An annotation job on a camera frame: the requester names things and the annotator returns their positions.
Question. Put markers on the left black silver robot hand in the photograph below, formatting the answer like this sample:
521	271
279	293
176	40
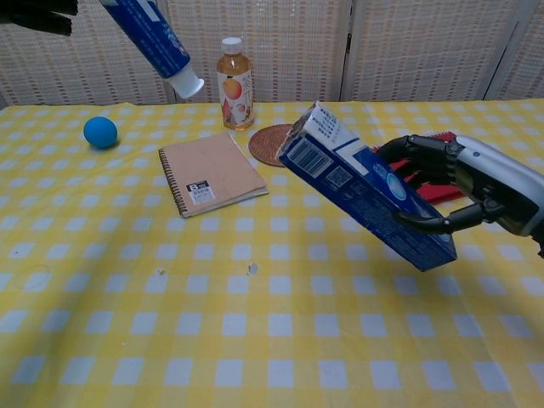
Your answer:
30	13

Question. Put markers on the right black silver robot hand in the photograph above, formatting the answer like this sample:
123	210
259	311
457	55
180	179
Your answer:
501	178

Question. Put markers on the blue white toothpaste tube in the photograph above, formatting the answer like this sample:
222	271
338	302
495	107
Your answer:
153	38

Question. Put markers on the blue white toothpaste box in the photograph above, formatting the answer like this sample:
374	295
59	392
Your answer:
361	195

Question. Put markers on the yellow white checkered tablecloth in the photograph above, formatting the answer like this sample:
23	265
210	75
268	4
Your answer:
272	340

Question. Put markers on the red spiral notebook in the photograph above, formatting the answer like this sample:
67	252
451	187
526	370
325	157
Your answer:
442	193

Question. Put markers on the blue ball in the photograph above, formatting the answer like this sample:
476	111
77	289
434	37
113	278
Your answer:
100	132

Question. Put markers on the beige woven folding screen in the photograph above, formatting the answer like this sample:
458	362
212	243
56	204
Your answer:
382	47

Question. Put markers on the orange tea bottle white cap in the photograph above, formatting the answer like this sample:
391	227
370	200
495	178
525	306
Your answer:
235	93

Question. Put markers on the round woven brown coaster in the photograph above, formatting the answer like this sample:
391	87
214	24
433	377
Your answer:
268	146

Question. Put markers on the kraft brown spiral notebook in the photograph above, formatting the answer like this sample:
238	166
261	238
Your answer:
210	174

